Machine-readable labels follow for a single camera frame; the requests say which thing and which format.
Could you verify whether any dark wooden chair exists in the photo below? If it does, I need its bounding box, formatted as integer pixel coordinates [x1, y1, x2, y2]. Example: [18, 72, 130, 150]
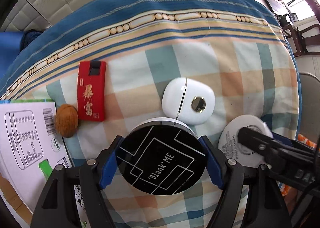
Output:
[276, 14, 319, 57]

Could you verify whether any black round compact case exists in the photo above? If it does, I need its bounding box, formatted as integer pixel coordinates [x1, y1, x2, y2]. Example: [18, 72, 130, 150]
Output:
[116, 117, 208, 195]

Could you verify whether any brown walnut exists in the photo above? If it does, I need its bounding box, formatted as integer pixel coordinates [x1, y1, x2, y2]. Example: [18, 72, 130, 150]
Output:
[54, 104, 79, 138]

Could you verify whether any blue mat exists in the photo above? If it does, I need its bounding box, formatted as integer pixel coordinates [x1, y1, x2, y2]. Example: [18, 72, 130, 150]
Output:
[0, 30, 43, 80]

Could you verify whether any orange white cloth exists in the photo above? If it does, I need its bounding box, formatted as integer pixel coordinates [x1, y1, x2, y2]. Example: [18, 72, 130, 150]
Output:
[280, 133, 318, 197]

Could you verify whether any plaid blue-bordered blanket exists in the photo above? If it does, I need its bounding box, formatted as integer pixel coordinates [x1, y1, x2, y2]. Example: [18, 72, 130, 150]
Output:
[0, 0, 301, 228]

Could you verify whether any cardboard box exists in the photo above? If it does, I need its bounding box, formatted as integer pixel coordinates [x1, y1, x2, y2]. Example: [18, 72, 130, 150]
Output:
[1, 100, 73, 212]

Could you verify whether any grey chair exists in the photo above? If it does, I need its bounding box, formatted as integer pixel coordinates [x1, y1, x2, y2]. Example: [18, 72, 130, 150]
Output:
[299, 72, 320, 142]

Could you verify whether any white cream jar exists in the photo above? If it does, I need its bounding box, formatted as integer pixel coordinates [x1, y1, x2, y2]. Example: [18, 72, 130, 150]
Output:
[218, 115, 273, 167]

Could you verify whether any white rounded square case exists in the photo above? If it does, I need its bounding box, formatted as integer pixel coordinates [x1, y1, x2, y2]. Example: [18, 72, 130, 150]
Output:
[162, 77, 215, 125]

